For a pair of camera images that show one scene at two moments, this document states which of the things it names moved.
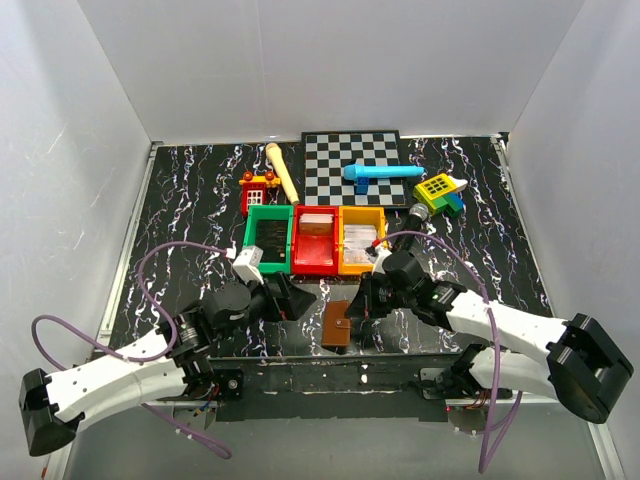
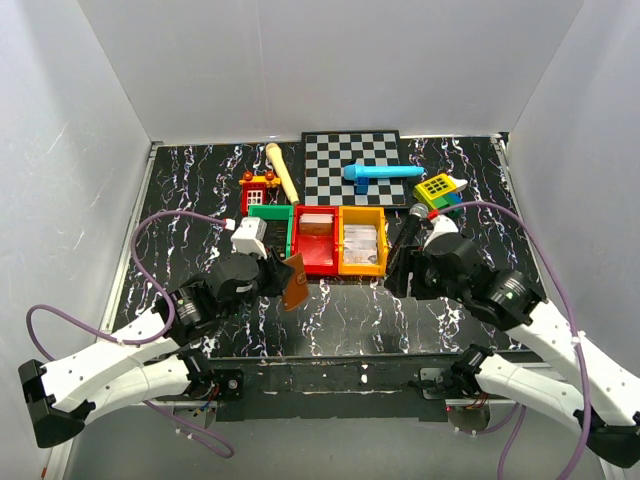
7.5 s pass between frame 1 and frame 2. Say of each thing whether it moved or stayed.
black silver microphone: stayed
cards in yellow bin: stayed
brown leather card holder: moved
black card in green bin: stayed
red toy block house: stayed
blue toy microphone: stayed
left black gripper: moved
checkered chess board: stayed
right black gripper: moved
